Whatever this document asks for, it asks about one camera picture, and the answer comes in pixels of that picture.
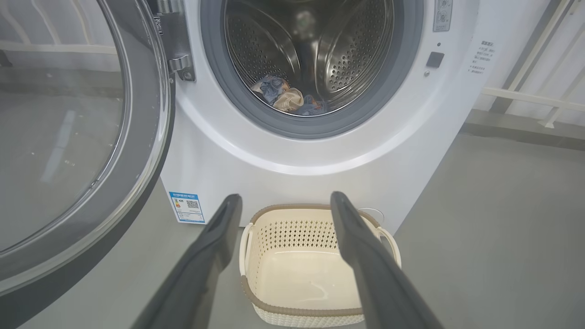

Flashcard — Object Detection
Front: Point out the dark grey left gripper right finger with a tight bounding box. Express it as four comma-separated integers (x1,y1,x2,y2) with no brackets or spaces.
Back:
330,191,444,329

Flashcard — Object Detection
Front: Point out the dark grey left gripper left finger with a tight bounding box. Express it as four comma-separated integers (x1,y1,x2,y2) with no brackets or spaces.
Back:
133,194,243,329

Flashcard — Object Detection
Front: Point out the dark round glass washer door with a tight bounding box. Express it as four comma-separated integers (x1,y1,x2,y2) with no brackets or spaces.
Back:
0,0,176,329

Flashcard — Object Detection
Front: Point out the cream and blue garment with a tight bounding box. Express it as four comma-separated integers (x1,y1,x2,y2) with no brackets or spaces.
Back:
273,88,327,116

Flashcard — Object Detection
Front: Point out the blue printed garment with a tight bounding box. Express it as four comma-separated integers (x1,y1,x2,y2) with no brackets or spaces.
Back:
250,75,291,108

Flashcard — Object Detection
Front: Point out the white front-load washing machine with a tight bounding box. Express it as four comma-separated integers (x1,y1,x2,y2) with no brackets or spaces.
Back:
160,0,499,236

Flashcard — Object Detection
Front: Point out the metal washer door hinge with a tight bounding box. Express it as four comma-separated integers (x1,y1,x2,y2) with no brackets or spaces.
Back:
154,0,197,82

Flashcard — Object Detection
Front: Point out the stainless steel washer drum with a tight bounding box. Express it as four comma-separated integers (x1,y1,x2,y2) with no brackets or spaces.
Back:
224,0,394,115

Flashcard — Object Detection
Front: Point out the round white filter cover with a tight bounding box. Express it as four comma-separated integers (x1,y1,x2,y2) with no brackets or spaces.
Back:
361,208,385,225

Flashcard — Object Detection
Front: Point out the blue energy label sticker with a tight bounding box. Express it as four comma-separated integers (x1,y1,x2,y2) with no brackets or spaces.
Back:
169,191,206,224

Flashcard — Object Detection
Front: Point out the cream perforated laundry basket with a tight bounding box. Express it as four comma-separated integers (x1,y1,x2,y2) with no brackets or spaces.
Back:
239,204,403,328

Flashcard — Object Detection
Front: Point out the printed text warning sticker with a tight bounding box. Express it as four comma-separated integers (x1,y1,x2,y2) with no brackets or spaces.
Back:
468,41,495,75

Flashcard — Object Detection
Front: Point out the grey rectangular instruction label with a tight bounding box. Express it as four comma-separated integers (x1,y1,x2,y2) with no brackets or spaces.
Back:
433,0,453,32

